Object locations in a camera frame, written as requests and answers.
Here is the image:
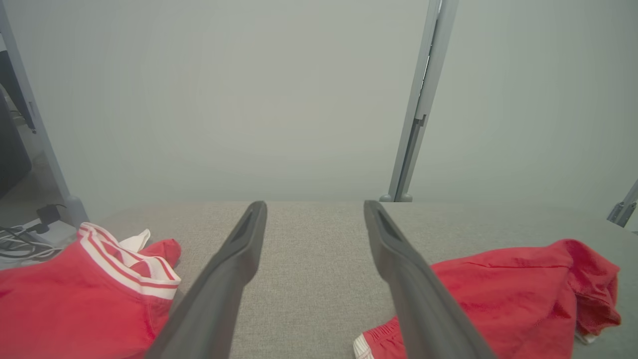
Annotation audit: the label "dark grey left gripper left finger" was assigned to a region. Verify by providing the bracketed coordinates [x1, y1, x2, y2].
[145, 201, 268, 359]

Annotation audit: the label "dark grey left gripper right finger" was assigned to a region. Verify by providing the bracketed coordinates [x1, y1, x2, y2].
[363, 200, 497, 359]

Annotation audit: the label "red shorts with white waistband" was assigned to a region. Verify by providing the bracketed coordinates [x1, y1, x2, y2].
[353, 239, 622, 359]

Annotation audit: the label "red shirt with white trim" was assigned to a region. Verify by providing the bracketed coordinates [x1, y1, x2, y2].
[0, 222, 181, 359]

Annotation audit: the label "white power strip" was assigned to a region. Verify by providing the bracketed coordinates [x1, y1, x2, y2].
[0, 217, 78, 271]

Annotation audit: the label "black power adapter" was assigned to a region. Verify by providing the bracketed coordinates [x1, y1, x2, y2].
[36, 203, 66, 234]

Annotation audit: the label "dark panel behind partition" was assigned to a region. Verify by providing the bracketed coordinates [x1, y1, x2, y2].
[0, 50, 36, 198]

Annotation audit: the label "grey curved partition leg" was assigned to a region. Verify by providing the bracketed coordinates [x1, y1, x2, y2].
[0, 0, 89, 227]

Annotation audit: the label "white floor cables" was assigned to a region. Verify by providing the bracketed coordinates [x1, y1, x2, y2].
[0, 225, 63, 262]

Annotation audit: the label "grey double partition post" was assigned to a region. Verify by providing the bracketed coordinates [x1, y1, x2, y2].
[380, 0, 460, 202]

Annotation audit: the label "grey metal foot bracket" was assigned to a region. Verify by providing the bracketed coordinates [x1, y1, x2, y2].
[607, 179, 638, 227]

